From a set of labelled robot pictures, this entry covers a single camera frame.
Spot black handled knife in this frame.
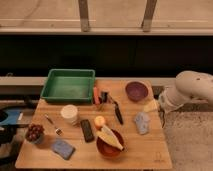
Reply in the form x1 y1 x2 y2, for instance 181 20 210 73
109 95 124 125

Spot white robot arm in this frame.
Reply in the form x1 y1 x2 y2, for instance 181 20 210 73
143 71 213 113

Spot yellow corn cob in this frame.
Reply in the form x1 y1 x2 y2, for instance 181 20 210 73
97 125 124 150

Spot white paper cup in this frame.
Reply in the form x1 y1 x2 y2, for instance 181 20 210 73
60 105 78 125

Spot blue sponge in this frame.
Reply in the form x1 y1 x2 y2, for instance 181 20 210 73
51 139 75 160

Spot yellow red apple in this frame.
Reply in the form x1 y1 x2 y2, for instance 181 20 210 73
94 116 106 130

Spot red bowl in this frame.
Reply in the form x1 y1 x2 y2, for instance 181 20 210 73
96 129 124 158

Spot purple bowl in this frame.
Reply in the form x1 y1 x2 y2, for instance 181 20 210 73
125 81 148 102

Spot green plastic tray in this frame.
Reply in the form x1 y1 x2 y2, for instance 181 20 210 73
40 69 95 103

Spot bunch of dark grapes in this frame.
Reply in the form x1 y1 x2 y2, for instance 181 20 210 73
25 124 44 144

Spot orange carrot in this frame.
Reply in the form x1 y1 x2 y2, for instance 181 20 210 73
93 87 100 105

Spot blue object at left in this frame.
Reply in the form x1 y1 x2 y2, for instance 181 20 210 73
0 108 21 126

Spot black remote control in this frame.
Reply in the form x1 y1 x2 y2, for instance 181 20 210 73
80 119 94 142

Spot crumpled blue grey cloth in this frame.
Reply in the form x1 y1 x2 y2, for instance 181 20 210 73
134 112 150 135

